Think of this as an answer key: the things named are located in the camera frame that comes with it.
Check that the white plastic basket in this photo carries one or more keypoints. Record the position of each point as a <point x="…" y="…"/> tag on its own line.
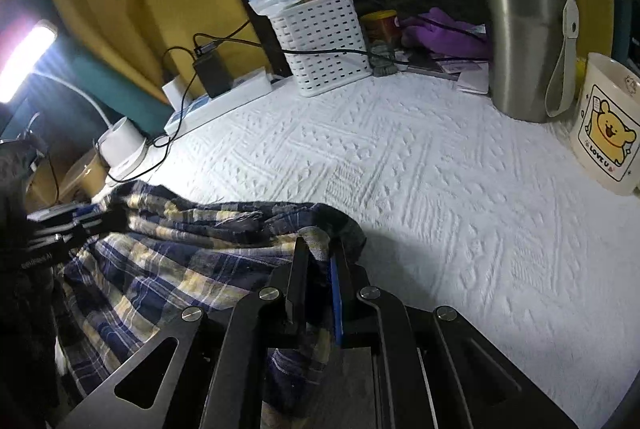
<point x="320" y="44"/>

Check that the white cartoon mug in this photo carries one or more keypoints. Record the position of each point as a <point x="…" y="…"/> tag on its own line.
<point x="605" y="134"/>

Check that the white charger plug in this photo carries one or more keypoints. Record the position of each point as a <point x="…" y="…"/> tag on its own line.
<point x="175" y="91"/>

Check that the blue yellow plaid shirt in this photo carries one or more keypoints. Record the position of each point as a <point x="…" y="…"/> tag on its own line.
<point x="150" y="269"/>

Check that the white power strip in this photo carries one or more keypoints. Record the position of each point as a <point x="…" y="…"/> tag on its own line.
<point x="220" y="104"/>

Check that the black power adapter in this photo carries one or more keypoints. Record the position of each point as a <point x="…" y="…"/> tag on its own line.
<point x="212" y="76"/>

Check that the teal curtain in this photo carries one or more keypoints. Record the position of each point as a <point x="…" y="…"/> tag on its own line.
<point x="115" y="94"/>

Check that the paper booklets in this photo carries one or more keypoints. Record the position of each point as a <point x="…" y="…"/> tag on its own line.
<point x="472" y="79"/>

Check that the purple cloth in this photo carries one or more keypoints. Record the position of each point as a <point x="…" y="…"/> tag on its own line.
<point x="440" y="36"/>

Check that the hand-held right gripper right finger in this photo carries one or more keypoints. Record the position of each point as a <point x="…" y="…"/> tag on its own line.
<point x="336" y="299"/>

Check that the yellow lidded jar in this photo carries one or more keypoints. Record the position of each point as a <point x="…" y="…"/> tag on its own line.
<point x="380" y="26"/>

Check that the brown cardboard box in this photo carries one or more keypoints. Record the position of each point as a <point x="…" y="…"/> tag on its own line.
<point x="42" y="181"/>

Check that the white textured table cover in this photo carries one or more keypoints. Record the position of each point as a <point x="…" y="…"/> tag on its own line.
<point x="425" y="184"/>

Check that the stainless steel tumbler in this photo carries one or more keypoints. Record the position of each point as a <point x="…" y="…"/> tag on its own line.
<point x="520" y="34"/>

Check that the tan round container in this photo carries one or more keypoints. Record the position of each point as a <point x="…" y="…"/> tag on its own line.
<point x="85" y="174"/>

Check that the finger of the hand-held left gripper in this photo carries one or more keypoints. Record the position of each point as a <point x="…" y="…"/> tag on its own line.
<point x="65" y="239"/>
<point x="75" y="218"/>

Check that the white desk lamp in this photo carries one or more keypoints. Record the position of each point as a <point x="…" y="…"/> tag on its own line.
<point x="122" y="144"/>

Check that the grey knitted item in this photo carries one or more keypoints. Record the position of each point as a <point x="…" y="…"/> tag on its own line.
<point x="383" y="61"/>

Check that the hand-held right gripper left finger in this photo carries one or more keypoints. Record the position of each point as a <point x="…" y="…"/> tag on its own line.
<point x="300" y="279"/>

